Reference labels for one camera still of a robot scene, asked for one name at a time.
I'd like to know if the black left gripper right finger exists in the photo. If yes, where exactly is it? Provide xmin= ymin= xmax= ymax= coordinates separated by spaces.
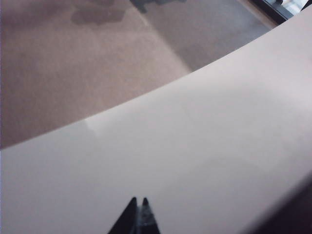
xmin=137 ymin=197 xmax=161 ymax=234

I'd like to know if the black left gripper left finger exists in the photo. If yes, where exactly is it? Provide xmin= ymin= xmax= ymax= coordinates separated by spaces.
xmin=107 ymin=196 xmax=138 ymax=234

